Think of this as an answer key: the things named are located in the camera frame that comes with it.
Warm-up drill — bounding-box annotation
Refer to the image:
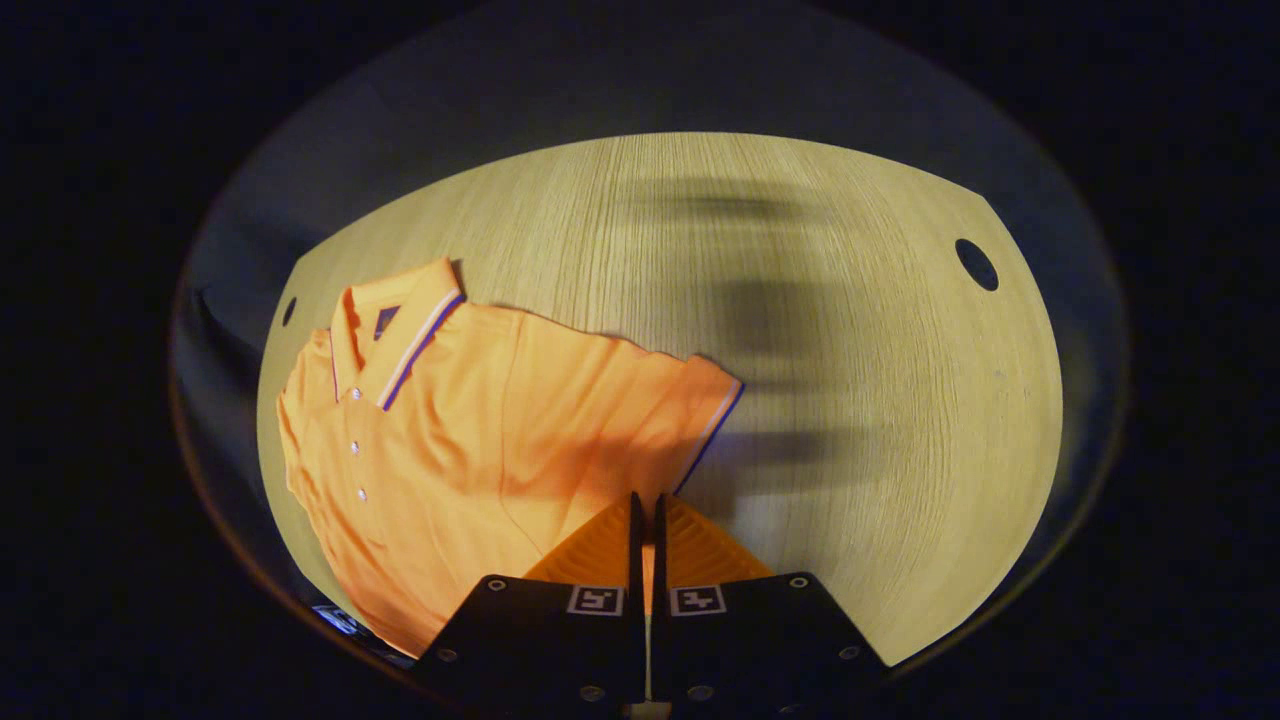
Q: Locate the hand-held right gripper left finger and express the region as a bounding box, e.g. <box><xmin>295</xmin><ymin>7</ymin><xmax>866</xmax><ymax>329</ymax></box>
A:
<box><xmin>415</xmin><ymin>492</ymin><xmax>646</xmax><ymax>706</ymax></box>

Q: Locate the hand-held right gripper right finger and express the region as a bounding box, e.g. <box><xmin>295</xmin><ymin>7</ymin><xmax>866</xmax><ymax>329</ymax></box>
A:
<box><xmin>650</xmin><ymin>492</ymin><xmax>891</xmax><ymax>706</ymax></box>

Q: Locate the orange polo T-shirt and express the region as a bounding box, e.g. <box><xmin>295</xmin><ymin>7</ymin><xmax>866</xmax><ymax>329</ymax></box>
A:
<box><xmin>277</xmin><ymin>257</ymin><xmax>746</xmax><ymax>658</ymax></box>

